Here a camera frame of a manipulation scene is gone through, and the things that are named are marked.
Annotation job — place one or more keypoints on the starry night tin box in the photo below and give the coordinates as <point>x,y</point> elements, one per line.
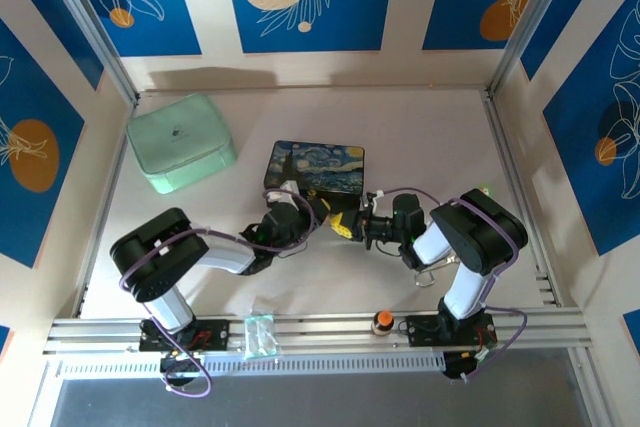
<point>320,167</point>

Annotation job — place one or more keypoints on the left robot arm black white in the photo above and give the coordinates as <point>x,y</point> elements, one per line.
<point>160,257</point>

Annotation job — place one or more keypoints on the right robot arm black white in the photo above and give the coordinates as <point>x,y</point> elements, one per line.
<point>475,237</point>

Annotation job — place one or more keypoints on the green bottle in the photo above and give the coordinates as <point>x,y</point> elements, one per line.
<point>484,190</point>

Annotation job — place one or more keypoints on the orange capped brown bottle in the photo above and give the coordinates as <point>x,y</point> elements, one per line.
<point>383,321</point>

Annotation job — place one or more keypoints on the clear plastic packet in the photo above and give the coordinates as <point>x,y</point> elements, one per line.
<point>260,337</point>

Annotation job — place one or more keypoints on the mint green zip pouch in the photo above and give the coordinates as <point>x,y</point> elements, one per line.
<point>175,142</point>

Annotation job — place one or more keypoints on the grey metal panel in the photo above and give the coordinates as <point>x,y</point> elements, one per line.
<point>320,402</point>

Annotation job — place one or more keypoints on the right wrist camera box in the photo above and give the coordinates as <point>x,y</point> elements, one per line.
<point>374,197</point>

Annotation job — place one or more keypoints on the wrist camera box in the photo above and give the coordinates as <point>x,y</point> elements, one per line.
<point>374,197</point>
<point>290,188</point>

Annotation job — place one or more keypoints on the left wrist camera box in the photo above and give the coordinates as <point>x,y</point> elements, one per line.
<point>290,188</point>

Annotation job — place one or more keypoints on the aluminium mounting rail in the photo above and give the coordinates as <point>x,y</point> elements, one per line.
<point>325,324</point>

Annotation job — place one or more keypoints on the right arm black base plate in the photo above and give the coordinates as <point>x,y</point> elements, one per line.
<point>425,332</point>

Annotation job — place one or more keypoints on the aluminium table side rail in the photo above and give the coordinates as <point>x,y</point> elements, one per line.
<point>510,157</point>
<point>107,197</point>

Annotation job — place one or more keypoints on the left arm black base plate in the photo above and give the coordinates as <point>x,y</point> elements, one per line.
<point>212,334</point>

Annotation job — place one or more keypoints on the aluminium frame post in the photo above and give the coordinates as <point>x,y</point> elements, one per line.
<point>530,12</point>
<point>85,22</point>

